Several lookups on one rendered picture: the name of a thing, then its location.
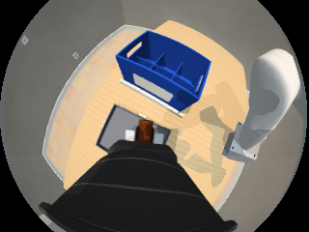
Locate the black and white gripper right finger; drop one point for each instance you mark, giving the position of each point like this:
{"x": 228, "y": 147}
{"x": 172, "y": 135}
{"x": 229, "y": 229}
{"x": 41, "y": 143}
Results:
{"x": 157, "y": 137}

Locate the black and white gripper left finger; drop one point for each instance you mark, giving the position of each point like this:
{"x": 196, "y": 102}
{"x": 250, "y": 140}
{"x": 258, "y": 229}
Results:
{"x": 131, "y": 134}

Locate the blue plastic crate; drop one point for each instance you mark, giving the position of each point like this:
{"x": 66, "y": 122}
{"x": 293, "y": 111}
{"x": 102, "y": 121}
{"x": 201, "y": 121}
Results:
{"x": 176, "y": 58}

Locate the brown bottle with red label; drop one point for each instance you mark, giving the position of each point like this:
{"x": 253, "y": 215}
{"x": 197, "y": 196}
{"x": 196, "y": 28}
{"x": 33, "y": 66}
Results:
{"x": 145, "y": 131}

